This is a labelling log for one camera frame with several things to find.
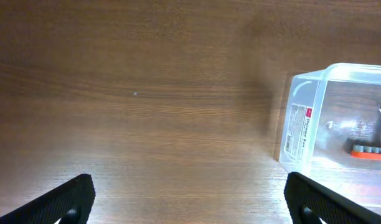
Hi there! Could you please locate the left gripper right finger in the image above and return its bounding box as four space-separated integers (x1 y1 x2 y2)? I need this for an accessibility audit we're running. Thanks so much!
284 172 381 224

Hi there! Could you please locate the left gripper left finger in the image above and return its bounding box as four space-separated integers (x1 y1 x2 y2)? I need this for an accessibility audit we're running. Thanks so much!
0 174 95 224

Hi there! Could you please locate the orange socket bit holder strip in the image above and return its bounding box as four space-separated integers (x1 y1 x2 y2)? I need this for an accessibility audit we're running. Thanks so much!
350 144 381 161

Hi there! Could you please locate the clear plastic storage container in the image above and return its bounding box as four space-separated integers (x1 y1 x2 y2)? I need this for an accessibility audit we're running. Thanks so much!
278 63 381 208

